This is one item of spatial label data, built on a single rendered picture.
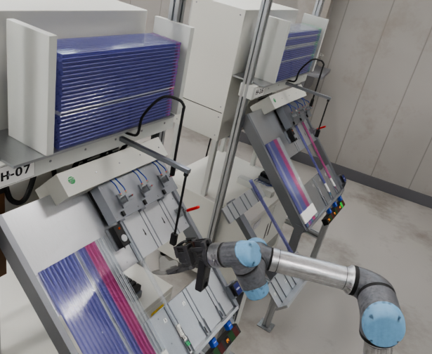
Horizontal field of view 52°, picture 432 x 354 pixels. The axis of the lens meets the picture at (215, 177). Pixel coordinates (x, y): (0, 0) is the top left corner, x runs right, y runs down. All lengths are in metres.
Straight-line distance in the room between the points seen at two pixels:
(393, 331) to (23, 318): 1.29
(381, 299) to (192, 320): 0.67
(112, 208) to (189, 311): 0.48
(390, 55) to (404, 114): 0.60
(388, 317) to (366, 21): 3.70
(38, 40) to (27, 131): 0.26
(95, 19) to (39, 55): 0.39
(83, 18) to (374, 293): 1.21
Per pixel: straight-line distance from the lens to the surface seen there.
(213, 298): 1.78
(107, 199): 1.50
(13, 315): 1.89
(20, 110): 1.30
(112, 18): 1.59
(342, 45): 4.78
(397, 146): 4.95
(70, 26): 1.47
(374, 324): 1.39
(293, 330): 2.92
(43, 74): 1.20
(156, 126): 1.67
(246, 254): 1.26
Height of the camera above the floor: 1.97
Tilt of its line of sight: 27 degrees down
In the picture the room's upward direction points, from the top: 13 degrees clockwise
